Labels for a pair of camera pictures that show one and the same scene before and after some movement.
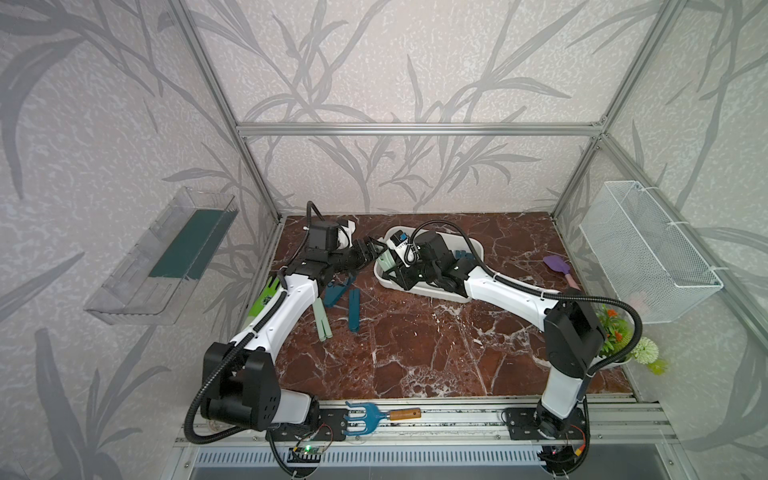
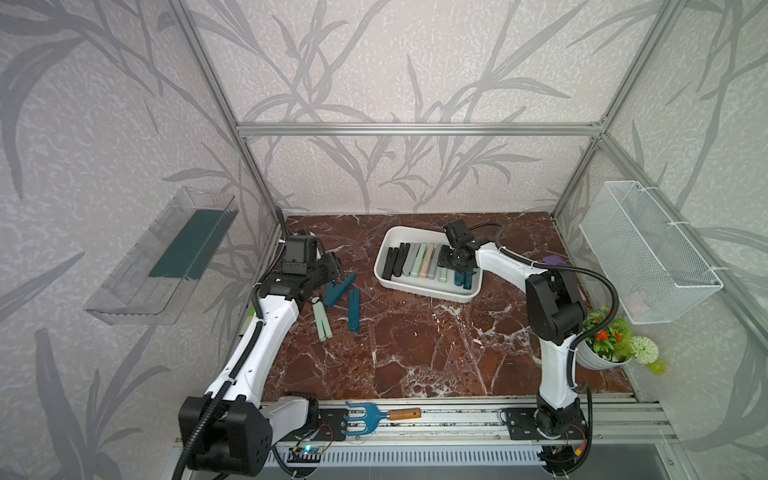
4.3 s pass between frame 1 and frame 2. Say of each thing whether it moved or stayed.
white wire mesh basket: stayed
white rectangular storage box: stayed
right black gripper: moved
